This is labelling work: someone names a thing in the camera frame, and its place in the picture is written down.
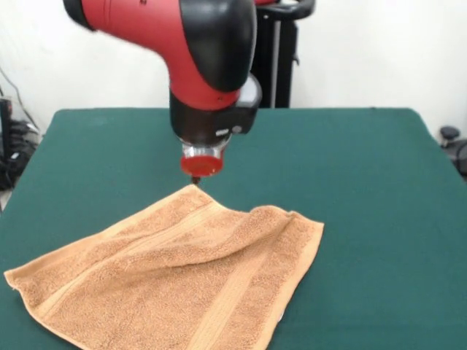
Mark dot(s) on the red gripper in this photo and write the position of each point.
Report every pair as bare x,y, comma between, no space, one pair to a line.
202,166

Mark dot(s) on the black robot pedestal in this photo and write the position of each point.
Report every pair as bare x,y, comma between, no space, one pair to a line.
277,65

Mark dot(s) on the tan terry towel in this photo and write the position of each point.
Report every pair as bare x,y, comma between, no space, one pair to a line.
164,273

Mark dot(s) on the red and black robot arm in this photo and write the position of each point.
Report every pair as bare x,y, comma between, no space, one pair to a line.
182,43

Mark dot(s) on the dark green table cloth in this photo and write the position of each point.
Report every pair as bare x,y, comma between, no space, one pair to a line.
365,164

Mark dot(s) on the grey chair base leg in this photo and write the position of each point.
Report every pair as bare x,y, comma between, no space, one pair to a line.
449,133

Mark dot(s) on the black equipment pile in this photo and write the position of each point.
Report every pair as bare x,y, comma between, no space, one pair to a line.
11,171

